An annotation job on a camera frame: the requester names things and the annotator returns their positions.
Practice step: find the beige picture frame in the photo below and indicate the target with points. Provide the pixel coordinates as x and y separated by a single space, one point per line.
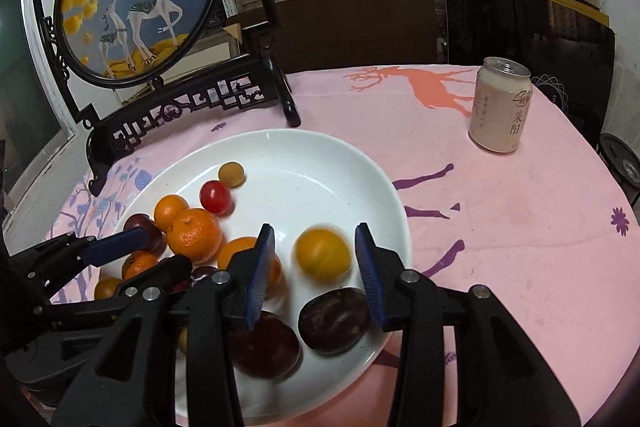
210 52

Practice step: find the small yellow-brown fruit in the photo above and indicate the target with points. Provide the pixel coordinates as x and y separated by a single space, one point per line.
231 174
183 341

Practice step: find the black round stool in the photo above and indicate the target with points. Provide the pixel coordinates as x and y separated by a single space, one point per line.
622 162

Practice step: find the white framed window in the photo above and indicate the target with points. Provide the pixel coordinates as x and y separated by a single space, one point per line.
25 82

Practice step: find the dark purple plum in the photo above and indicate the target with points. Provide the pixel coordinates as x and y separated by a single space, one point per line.
202 273
156 237
335 319

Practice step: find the pink printed tablecloth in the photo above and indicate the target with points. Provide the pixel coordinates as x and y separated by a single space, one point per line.
500 217

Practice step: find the brown wooden board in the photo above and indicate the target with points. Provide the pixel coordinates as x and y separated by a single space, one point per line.
360 32

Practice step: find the bumpy orange tangerine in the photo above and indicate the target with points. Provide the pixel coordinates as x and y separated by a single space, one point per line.
194 234

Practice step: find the white round plate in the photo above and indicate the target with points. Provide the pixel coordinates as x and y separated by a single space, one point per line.
310 177

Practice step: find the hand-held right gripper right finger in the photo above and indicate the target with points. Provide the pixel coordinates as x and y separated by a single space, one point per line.
372 277

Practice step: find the black chair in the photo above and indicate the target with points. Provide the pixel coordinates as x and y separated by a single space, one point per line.
525 22

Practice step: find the pale pink drink can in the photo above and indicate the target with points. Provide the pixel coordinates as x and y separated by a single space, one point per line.
500 112

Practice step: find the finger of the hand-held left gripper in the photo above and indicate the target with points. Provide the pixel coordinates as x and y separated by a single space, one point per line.
120 246
170 269

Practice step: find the red cherry tomato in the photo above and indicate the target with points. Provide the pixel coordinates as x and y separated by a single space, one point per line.
216 197

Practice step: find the yellow orange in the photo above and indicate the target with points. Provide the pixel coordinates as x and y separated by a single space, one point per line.
322 254

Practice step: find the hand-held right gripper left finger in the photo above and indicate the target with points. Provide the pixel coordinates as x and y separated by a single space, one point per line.
260 272

